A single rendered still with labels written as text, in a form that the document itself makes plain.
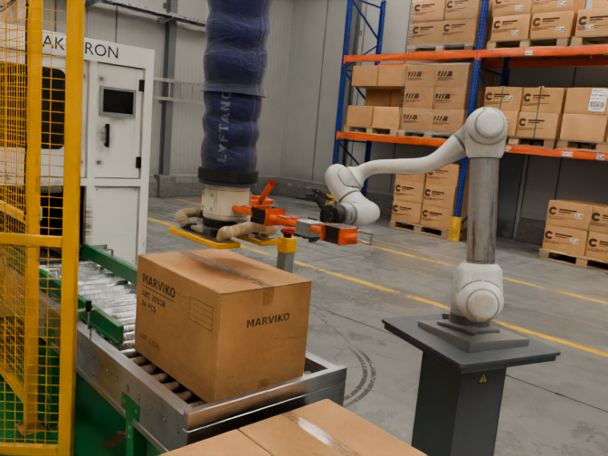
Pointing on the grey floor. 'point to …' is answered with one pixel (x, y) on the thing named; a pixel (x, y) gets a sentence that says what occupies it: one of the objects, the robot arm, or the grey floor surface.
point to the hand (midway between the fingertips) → (299, 216)
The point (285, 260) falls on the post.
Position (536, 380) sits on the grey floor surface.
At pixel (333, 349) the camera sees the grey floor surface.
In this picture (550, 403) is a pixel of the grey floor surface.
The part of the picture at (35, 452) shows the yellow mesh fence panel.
